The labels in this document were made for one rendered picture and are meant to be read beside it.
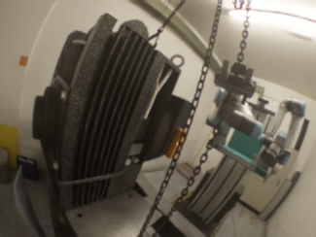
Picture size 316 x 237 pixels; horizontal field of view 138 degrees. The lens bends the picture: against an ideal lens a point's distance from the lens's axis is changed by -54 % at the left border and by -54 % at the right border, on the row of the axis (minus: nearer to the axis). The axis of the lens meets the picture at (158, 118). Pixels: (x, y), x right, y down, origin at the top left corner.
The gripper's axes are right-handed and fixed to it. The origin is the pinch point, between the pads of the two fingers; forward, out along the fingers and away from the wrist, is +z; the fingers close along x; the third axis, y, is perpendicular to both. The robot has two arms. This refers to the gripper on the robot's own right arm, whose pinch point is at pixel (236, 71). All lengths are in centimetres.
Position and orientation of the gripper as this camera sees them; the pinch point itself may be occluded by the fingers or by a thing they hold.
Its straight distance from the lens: 33.7
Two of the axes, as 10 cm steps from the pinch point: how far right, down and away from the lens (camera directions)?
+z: -5.0, -0.1, -8.7
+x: -8.0, -3.8, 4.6
